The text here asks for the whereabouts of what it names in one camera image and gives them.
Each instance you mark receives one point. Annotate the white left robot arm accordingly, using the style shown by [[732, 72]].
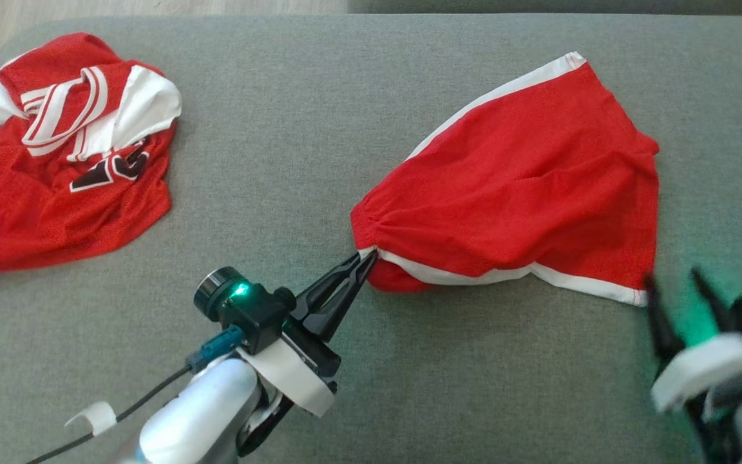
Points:
[[197, 412]]

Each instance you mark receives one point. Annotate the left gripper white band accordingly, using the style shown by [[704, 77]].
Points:
[[294, 380]]

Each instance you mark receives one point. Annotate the large grey sofa seat cushion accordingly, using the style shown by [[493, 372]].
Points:
[[281, 161]]

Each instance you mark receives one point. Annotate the red white numbered jersey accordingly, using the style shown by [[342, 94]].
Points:
[[55, 212]]

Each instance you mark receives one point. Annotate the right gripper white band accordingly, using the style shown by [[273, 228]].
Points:
[[699, 367]]

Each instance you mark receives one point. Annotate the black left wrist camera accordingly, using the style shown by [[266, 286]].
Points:
[[248, 309]]

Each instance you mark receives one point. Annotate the red shorts white trim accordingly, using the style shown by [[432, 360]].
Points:
[[525, 180]]

